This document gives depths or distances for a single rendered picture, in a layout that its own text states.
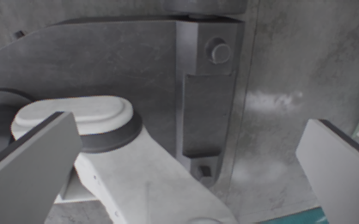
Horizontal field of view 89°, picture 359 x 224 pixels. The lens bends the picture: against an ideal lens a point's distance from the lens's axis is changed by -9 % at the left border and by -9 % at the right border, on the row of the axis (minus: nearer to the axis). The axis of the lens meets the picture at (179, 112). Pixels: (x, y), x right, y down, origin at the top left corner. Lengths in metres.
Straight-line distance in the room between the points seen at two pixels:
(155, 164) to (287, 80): 0.64
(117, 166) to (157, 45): 0.26
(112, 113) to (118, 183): 0.12
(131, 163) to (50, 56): 0.29
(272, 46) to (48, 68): 0.65
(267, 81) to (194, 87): 0.38
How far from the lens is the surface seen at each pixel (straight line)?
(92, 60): 0.47
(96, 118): 0.35
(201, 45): 0.42
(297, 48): 0.81
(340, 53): 0.96
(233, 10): 0.45
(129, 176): 0.30
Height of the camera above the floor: 0.61
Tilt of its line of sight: 58 degrees down
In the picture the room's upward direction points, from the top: 162 degrees clockwise
